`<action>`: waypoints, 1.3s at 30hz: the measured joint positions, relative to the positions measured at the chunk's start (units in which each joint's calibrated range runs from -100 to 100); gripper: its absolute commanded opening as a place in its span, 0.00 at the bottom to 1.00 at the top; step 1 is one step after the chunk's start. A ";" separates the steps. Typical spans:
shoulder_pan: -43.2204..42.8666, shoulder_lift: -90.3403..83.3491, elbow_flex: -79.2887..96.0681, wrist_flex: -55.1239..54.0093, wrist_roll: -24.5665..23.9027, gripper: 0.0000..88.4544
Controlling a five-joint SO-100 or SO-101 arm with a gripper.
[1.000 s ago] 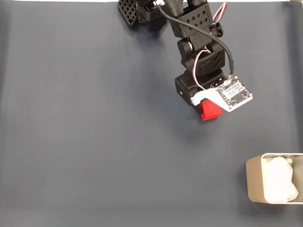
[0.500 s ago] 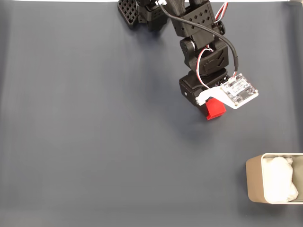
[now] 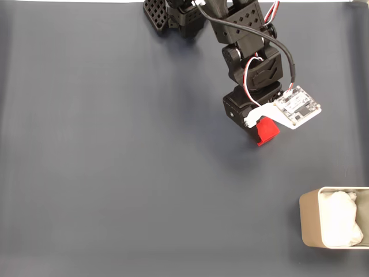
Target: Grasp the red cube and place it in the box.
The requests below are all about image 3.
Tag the red cube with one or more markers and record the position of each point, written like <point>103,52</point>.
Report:
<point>268,131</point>

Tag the beige plastic box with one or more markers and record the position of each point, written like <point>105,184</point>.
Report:
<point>310,219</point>

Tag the white crumpled cloth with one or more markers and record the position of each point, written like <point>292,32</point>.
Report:
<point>340,219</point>

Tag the grey-blue table mat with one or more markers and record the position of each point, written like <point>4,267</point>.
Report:
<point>115,173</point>

